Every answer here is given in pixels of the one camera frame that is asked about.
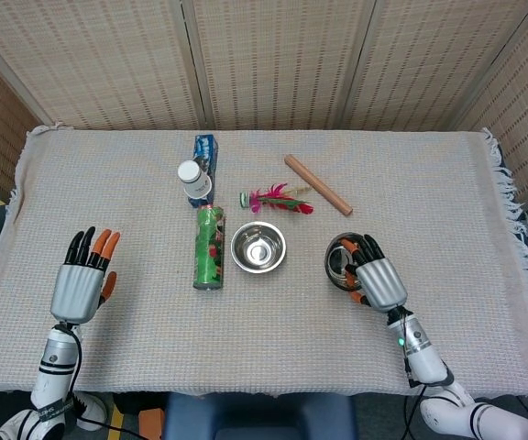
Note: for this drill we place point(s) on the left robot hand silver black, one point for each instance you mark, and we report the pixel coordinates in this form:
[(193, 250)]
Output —
[(77, 293)]

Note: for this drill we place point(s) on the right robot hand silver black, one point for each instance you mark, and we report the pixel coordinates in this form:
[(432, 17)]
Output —
[(381, 284)]

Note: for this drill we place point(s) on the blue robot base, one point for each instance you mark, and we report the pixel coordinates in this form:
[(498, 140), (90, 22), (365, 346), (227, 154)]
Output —
[(259, 419)]

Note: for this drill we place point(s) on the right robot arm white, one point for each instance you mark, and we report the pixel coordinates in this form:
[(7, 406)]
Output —
[(429, 362)]

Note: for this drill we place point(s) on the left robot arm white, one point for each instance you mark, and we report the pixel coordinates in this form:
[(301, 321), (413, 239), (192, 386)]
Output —
[(53, 371)]

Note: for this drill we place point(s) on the wooden rolling stick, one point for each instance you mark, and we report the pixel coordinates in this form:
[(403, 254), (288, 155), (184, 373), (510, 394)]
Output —
[(318, 184)]

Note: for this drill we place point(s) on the beige woven tablecloth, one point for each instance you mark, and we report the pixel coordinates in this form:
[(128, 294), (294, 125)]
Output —
[(264, 330)]

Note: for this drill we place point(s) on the pink green feather shuttlecock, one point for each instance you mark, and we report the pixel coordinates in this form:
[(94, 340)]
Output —
[(278, 201)]

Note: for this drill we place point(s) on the green printed cylindrical can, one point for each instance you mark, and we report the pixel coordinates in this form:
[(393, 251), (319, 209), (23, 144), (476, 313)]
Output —
[(209, 247)]

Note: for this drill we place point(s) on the orange block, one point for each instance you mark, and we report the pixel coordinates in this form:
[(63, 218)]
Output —
[(150, 424)]

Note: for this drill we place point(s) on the white plastic bottle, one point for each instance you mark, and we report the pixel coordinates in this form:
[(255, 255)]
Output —
[(195, 179)]

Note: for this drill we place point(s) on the blue rectangular carton box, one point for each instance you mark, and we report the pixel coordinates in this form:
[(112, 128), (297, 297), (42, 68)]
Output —
[(205, 151)]

